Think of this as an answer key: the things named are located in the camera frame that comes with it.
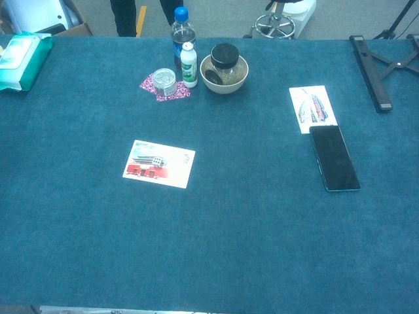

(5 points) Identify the red patterned playing card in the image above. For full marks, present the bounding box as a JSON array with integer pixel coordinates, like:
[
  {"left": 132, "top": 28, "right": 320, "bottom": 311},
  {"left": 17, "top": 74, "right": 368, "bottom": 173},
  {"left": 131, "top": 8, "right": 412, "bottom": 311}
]
[
  {"left": 155, "top": 80, "right": 191, "bottom": 102},
  {"left": 139, "top": 74, "right": 158, "bottom": 94}
]

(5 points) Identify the postcard with red building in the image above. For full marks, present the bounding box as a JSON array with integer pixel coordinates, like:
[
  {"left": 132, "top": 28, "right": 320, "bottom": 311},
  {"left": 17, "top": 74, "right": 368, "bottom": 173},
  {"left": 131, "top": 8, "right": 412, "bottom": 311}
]
[{"left": 122, "top": 139, "right": 196, "bottom": 190}]

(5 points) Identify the beige bowl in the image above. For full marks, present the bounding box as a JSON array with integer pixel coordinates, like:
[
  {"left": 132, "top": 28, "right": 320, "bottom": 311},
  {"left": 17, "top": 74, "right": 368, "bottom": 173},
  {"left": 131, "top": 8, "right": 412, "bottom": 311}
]
[{"left": 200, "top": 54, "right": 249, "bottom": 95}]

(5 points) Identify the blue felt table cloth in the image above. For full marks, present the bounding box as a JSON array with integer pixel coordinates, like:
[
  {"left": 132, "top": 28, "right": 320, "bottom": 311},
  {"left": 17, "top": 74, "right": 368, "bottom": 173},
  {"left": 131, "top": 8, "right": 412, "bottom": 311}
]
[{"left": 0, "top": 34, "right": 419, "bottom": 311}]

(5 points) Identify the white round jar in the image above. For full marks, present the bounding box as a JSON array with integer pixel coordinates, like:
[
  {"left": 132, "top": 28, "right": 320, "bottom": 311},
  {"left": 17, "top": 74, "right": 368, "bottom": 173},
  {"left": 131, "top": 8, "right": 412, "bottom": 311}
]
[{"left": 151, "top": 67, "right": 178, "bottom": 97}]

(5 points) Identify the small white green-label bottle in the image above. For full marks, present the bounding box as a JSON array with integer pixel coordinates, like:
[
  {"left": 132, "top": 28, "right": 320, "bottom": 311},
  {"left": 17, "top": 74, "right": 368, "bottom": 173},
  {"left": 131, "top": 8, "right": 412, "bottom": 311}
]
[{"left": 180, "top": 41, "right": 199, "bottom": 89}]

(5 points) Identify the glass jar black lid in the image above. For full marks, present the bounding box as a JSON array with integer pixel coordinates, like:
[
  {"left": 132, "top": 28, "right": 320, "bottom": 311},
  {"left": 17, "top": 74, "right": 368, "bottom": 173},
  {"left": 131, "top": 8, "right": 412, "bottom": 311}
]
[{"left": 204, "top": 43, "right": 240, "bottom": 85}]

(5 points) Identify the postcard with striped drawing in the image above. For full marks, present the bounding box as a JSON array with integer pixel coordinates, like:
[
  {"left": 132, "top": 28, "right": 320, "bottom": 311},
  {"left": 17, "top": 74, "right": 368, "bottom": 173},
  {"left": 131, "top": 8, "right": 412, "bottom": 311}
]
[{"left": 288, "top": 85, "right": 338, "bottom": 135}]

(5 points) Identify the black smartphone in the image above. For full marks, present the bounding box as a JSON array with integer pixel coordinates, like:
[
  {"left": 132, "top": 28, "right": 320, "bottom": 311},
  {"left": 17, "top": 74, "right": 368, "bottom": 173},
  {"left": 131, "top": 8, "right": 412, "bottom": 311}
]
[{"left": 308, "top": 125, "right": 361, "bottom": 192}]

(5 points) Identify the cola bottle blue cap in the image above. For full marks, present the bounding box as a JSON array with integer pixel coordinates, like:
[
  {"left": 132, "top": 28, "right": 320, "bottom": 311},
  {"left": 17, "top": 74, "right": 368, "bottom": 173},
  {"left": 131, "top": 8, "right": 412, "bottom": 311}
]
[{"left": 171, "top": 6, "right": 197, "bottom": 63}]

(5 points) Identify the chrome stool base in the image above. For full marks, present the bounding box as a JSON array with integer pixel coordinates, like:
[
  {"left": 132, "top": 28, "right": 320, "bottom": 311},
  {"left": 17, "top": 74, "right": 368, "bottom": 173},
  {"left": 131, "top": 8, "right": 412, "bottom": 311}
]
[{"left": 242, "top": 0, "right": 297, "bottom": 40}]

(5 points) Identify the black trouser leg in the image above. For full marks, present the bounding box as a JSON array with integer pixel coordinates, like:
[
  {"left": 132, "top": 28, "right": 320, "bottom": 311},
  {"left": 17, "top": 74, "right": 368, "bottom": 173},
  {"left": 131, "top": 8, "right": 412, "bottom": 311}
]
[
  {"left": 159, "top": 0, "right": 185, "bottom": 27},
  {"left": 109, "top": 0, "right": 137, "bottom": 37}
]

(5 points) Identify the white plastic container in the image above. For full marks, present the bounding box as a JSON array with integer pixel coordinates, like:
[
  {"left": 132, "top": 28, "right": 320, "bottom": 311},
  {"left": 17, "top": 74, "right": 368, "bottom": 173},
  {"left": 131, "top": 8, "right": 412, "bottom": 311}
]
[{"left": 283, "top": 0, "right": 318, "bottom": 37}]

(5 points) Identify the black folding stand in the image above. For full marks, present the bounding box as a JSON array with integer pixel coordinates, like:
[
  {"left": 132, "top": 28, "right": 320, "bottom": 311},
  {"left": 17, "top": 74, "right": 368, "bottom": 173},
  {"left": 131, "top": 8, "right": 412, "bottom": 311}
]
[{"left": 348, "top": 33, "right": 419, "bottom": 113}]

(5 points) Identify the brown cardboard box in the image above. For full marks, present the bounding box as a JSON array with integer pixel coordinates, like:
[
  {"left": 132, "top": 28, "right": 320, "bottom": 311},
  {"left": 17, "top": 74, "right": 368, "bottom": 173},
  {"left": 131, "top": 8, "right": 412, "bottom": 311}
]
[{"left": 0, "top": 0, "right": 94, "bottom": 37}]

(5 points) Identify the green wet wipes pack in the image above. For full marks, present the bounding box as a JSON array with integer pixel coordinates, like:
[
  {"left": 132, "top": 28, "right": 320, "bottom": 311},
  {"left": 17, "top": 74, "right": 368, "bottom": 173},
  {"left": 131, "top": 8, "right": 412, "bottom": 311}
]
[{"left": 0, "top": 31, "right": 53, "bottom": 92}]

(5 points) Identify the black tripod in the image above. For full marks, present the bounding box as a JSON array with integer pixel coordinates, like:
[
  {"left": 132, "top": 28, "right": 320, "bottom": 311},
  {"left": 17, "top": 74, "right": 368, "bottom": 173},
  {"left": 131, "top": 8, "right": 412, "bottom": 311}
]
[{"left": 373, "top": 0, "right": 419, "bottom": 40}]

